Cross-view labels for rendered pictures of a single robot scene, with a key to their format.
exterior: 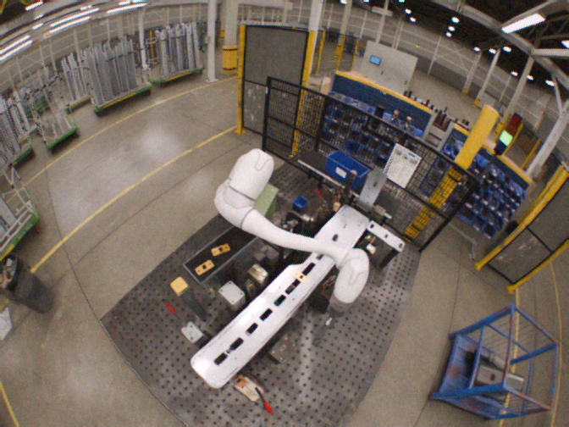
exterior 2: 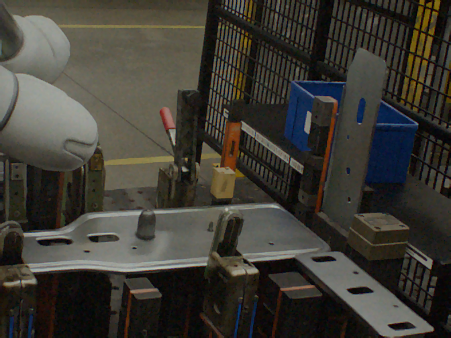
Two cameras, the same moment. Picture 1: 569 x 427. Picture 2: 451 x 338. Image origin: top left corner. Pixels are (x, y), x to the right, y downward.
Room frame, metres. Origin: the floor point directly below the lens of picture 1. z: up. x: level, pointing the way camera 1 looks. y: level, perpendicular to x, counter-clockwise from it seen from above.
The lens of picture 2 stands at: (-0.54, -1.21, 1.72)
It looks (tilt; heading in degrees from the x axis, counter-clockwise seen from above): 20 degrees down; 29
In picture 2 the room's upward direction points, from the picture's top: 8 degrees clockwise
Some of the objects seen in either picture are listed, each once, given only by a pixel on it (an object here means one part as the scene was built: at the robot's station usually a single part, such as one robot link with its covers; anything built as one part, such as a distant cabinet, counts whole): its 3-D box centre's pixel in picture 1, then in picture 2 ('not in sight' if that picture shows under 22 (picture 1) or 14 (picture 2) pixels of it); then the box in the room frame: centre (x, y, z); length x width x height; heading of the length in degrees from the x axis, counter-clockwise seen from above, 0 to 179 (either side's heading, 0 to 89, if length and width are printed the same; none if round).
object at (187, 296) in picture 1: (191, 302); not in sight; (0.29, 0.40, 0.92); 0.08 x 0.08 x 0.44; 57
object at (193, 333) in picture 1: (200, 338); not in sight; (0.11, 0.32, 0.88); 0.11 x 0.10 x 0.36; 57
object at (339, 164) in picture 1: (346, 169); (346, 129); (1.41, -0.41, 1.10); 0.30 x 0.17 x 0.13; 51
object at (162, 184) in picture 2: (319, 224); (168, 253); (1.00, -0.26, 0.88); 0.07 x 0.06 x 0.35; 57
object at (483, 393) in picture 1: (501, 373); not in sight; (-0.23, -2.44, 0.47); 1.20 x 0.80 x 0.95; 61
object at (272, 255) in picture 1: (267, 268); not in sight; (0.60, 0.04, 0.89); 0.13 x 0.11 x 0.38; 57
